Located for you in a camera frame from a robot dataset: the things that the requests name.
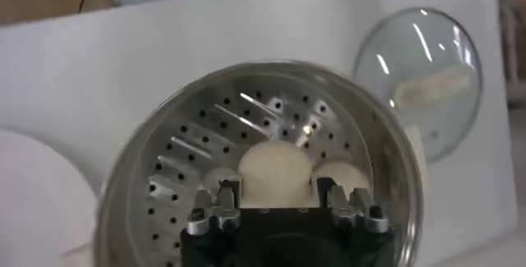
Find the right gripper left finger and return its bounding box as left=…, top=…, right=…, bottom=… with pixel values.
left=185, top=176, right=242, bottom=237

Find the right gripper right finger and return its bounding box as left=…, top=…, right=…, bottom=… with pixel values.
left=316, top=177, right=390, bottom=235

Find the white steamed baozi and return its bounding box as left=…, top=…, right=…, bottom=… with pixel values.
left=237, top=140, right=320, bottom=209
left=311, top=160, right=373, bottom=202
left=201, top=166, right=242, bottom=196

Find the glass lid with white handle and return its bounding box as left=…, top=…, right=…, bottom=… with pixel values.
left=352, top=7, right=484, bottom=163

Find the stainless steel steamer basket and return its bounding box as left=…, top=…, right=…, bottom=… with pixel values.
left=93, top=59, right=424, bottom=267

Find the steel steamer pot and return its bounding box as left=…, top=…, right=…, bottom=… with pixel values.
left=61, top=123, right=433, bottom=267

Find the white round plate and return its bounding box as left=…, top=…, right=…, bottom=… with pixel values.
left=0, top=128, right=99, bottom=267

